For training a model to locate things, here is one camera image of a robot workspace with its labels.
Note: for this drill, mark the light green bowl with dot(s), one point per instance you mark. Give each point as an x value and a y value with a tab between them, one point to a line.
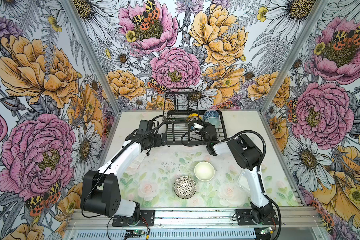
213	121

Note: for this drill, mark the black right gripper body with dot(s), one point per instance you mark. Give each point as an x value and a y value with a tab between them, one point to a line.
203	132

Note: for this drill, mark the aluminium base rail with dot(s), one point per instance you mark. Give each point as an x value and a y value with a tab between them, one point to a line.
297	223

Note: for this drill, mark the black wire dish rack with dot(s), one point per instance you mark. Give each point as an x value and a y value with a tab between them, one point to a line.
178	105

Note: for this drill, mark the clear plastic container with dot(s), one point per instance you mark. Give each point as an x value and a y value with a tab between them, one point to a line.
243	183

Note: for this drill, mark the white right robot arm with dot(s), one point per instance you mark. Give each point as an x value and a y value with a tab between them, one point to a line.
248	148

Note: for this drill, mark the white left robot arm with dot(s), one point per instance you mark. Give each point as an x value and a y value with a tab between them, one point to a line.
101	192

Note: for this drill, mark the yellow bowl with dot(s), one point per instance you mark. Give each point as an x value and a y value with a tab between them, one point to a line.
193	117

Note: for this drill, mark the blue triangle patterned bowl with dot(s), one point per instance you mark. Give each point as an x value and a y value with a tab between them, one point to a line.
210	114

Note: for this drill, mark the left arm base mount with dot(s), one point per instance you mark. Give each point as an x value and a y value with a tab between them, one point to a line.
140	218

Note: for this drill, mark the pink striped bowl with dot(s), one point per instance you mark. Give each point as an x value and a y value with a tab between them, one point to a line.
196	125

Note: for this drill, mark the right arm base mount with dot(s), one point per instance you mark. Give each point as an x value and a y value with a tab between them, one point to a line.
256	216

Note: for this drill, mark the dotted pattern bowl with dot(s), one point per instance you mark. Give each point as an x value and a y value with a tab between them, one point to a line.
185	187

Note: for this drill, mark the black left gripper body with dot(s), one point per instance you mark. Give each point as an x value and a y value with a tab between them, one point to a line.
155	141

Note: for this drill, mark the cream white bowl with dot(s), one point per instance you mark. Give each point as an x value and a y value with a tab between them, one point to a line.
204	171

